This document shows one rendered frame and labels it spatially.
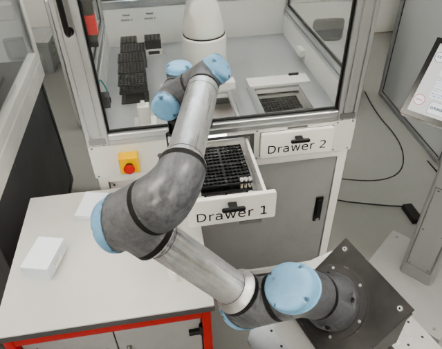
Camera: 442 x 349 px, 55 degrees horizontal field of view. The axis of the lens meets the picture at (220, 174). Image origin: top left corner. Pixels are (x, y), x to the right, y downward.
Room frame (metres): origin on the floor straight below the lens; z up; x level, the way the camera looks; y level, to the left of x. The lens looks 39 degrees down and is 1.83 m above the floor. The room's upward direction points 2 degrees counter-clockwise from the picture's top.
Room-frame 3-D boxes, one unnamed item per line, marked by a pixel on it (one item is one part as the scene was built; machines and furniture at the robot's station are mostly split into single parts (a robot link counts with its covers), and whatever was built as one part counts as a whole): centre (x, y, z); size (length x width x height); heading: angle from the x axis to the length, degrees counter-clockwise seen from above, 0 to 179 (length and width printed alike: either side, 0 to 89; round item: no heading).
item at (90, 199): (1.14, 0.47, 0.77); 0.13 x 0.09 x 0.02; 174
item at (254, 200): (0.99, -0.03, 0.87); 0.29 x 0.02 x 0.11; 98
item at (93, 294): (0.96, 0.38, 0.38); 0.62 x 0.58 x 0.76; 98
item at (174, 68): (1.09, 0.11, 1.28); 0.09 x 0.08 x 0.11; 167
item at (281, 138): (1.35, -0.30, 0.87); 0.29 x 0.02 x 0.11; 98
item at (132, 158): (1.25, 0.34, 0.88); 0.07 x 0.05 x 0.07; 98
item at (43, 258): (0.88, 0.57, 0.79); 0.13 x 0.09 x 0.05; 172
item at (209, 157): (1.19, 0.00, 0.87); 0.22 x 0.18 x 0.06; 8
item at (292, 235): (1.79, 0.03, 0.40); 1.03 x 0.95 x 0.80; 98
